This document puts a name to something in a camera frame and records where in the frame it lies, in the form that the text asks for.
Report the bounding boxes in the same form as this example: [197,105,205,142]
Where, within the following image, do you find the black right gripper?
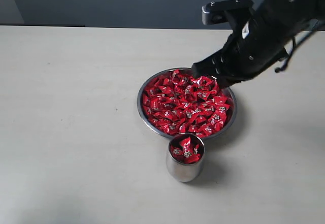
[190,8,290,89]

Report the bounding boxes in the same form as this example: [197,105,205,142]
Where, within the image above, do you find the round steel bowl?
[137,68,238,140]

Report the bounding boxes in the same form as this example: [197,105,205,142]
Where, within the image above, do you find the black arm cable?
[274,23,325,74]

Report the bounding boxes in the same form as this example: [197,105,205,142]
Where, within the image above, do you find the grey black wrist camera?
[202,0,254,25]

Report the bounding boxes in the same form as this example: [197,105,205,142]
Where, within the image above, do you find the red wrapped candies pile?
[142,69,230,138]

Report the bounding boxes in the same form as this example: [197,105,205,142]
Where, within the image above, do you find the red candies in cup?
[169,135,204,165]

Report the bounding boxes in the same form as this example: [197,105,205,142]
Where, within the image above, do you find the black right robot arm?
[191,0,324,88]

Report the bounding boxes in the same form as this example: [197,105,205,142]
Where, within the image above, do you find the shiny steel cup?
[166,133,206,182]

